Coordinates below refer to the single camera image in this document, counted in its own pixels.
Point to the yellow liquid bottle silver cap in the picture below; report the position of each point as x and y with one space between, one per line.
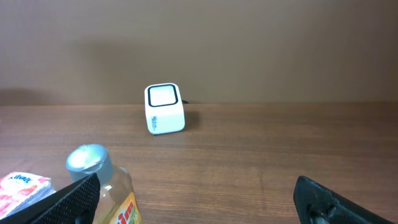
117 200

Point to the red white tissue pack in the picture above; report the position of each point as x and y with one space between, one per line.
20 190

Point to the white barcode scanner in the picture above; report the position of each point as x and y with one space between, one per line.
164 109

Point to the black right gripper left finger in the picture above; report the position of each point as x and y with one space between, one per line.
74 204

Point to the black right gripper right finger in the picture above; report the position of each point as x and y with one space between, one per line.
317 204

